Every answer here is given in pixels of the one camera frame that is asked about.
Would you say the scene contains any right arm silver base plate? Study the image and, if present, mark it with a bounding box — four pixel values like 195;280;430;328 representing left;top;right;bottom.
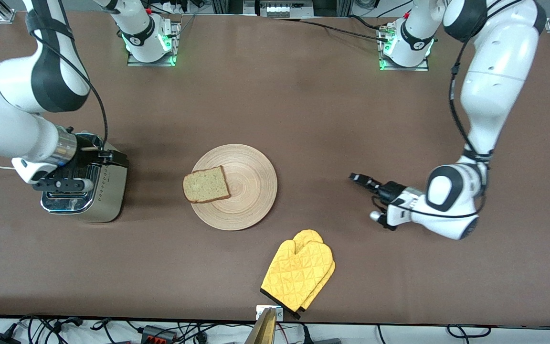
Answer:
127;21;181;67

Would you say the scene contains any silver two-slot toaster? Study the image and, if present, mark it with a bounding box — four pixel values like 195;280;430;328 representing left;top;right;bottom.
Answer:
40;133;129;224

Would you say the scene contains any black cable connector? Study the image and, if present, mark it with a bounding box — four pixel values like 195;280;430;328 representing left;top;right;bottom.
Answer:
54;316;85;330

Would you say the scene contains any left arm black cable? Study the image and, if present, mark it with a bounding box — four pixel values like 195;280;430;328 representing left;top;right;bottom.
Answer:
411;0;509;221

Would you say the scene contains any golden wedge bracket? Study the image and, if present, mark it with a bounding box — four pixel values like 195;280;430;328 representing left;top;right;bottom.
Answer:
244;307;278;344

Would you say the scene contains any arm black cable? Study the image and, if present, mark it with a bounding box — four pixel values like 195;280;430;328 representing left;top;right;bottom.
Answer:
26;10;109;154
411;0;509;221

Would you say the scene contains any red and black connector block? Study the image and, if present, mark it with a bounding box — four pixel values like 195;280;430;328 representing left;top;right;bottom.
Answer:
140;325;179;343

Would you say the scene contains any round wooden plate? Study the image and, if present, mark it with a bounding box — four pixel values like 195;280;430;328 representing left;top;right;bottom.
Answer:
191;144;278;232

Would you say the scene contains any left arm silver base plate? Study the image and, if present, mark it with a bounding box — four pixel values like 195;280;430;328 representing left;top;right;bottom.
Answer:
377;23;431;72

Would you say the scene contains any small white clamp plate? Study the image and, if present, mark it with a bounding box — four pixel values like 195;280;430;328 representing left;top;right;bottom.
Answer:
256;305;284;322

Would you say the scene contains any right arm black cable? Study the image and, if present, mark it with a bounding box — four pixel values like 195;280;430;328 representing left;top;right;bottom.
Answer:
26;10;109;154

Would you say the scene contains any brown bread slice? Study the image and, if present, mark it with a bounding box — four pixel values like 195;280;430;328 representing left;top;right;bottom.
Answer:
182;165;232;204

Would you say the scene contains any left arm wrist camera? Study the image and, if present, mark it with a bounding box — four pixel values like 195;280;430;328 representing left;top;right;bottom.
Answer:
369;209;398;231

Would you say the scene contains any white power strip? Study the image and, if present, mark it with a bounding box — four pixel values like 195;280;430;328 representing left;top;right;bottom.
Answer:
256;0;315;18

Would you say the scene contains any long black table cable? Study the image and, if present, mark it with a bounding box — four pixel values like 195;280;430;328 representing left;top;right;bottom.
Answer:
275;17;391;43

